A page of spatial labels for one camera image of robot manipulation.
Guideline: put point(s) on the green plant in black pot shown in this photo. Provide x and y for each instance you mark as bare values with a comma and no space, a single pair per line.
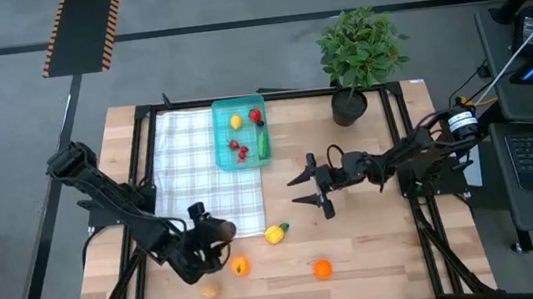
360,48

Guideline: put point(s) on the tan toy potato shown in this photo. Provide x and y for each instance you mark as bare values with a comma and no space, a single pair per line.
211,291

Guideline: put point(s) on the red toy strawberry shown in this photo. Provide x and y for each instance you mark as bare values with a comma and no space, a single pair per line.
234,144

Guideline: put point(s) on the black power adapter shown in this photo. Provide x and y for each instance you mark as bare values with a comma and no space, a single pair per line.
529,29

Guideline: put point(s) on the black aluminium table frame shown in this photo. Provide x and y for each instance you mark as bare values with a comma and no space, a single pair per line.
300,93

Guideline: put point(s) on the orange toy persimmon with stem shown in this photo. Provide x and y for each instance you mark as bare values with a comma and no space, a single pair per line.
241,266

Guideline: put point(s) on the black orange-striped floor mat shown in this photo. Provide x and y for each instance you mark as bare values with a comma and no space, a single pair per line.
82,29

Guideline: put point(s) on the yellow toy lemon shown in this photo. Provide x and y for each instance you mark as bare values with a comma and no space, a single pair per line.
236,122

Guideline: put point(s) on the small black toy berry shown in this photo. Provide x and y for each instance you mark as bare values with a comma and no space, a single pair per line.
260,123

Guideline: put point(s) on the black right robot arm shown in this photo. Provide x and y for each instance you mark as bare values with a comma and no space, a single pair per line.
418,152

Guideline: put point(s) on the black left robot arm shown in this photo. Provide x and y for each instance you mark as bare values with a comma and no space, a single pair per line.
116,197

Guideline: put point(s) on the small red toy cherry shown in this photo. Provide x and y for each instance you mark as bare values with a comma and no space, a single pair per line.
241,157

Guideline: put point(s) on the green toy cucumber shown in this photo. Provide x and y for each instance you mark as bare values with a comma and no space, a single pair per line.
262,145

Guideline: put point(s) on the yellow plug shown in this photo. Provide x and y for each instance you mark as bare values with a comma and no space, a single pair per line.
464,101

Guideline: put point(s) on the white grey checkered cloth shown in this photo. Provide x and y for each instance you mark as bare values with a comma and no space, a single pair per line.
186,153

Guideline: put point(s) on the red toy tomato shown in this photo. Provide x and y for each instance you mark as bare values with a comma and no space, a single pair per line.
255,115

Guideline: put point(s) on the orange toy tangerine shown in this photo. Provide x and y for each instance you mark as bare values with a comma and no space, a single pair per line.
323,269

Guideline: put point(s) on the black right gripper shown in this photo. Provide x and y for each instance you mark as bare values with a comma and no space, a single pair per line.
332,177

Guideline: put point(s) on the teal translucent tupperware container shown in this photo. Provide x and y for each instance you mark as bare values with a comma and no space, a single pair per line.
224,134

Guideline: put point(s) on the brown toy kiwi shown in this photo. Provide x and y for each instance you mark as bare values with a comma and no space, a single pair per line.
229,230

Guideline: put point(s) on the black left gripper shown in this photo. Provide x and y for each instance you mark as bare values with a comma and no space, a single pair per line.
204,239

